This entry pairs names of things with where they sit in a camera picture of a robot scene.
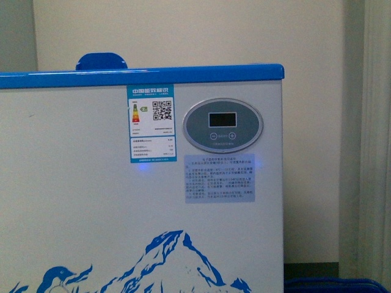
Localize pale blue instruction sticker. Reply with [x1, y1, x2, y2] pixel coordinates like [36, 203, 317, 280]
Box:
[184, 154, 255, 204]

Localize white blue chest freezer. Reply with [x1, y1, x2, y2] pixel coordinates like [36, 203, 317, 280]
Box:
[1, 64, 284, 292]

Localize white vertical blinds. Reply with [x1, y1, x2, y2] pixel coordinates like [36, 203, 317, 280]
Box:
[359, 1, 390, 289]

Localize blue freezer lid handle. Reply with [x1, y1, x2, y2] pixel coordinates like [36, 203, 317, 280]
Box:
[75, 52, 128, 71]

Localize oval grey temperature control panel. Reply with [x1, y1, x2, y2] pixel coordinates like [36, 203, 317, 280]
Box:
[183, 98, 264, 154]

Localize blue plastic crate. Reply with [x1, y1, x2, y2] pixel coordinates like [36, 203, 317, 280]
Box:
[283, 277, 389, 293]

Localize energy efficiency label sticker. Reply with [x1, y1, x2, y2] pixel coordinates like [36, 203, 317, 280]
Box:
[126, 84, 177, 164]

